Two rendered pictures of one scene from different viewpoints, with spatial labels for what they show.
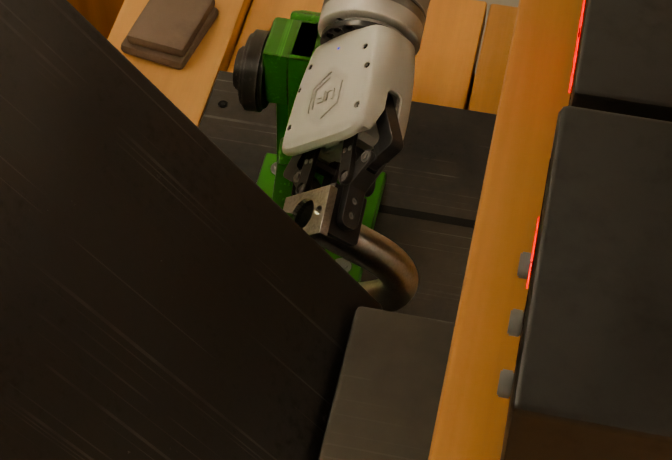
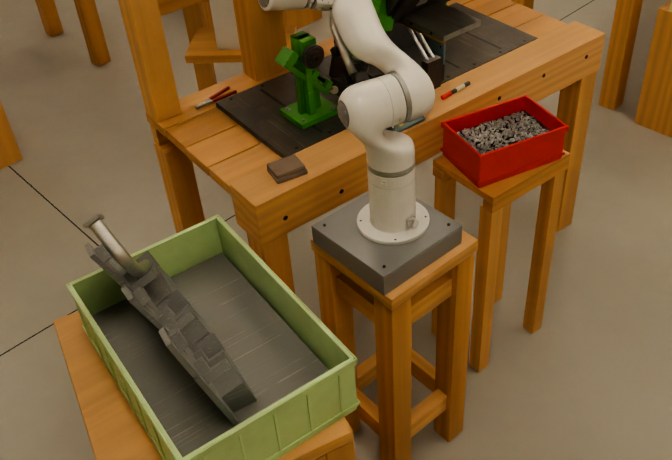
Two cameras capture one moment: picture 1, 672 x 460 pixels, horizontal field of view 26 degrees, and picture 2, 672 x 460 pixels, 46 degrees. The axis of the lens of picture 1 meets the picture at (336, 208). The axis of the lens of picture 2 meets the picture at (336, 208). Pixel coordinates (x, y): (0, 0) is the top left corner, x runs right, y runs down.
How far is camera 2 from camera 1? 290 cm
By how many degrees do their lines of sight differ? 82
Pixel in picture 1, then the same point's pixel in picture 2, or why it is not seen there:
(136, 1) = (285, 187)
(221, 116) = (300, 145)
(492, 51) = (205, 135)
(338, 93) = not seen: outside the picture
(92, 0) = not seen: hidden behind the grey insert
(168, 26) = (290, 161)
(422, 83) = (234, 136)
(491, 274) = not seen: outside the picture
